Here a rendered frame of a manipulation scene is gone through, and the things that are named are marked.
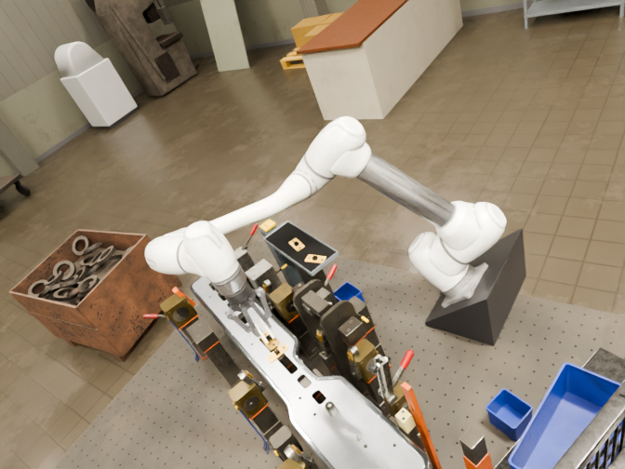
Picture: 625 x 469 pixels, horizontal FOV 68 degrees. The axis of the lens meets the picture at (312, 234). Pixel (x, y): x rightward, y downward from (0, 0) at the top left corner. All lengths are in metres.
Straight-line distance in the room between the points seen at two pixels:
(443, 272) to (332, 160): 0.63
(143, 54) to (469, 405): 8.44
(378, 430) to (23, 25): 9.11
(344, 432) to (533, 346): 0.81
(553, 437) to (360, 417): 0.52
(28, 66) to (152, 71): 2.02
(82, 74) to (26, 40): 1.19
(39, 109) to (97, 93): 1.13
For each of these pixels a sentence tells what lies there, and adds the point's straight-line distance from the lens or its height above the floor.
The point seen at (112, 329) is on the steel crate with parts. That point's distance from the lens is 3.61.
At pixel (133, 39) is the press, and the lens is 9.31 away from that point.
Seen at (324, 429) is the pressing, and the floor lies 1.00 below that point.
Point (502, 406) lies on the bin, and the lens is 1.81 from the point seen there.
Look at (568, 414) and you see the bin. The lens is 1.42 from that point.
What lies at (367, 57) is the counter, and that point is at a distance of 5.00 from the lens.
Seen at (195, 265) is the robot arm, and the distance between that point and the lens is 1.23.
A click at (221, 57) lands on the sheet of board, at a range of 9.28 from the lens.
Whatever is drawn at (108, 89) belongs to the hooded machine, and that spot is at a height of 0.57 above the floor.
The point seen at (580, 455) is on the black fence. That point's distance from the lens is 0.81.
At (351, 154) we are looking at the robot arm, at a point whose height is 1.56.
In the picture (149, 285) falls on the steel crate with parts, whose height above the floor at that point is 0.34.
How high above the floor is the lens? 2.28
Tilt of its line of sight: 36 degrees down
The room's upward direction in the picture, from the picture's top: 24 degrees counter-clockwise
